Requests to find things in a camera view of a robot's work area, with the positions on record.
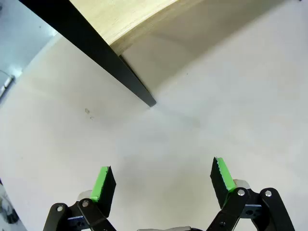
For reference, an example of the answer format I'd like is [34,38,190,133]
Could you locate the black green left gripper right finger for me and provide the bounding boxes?
[206,156,296,231]

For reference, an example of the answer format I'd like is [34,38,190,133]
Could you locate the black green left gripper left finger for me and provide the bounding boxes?
[43,165,117,231]

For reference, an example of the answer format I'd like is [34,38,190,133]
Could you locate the black frame wooden shelf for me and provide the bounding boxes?
[19,0,210,108]

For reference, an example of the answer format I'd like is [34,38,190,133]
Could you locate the grey cable with plug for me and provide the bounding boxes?
[0,69,15,98]

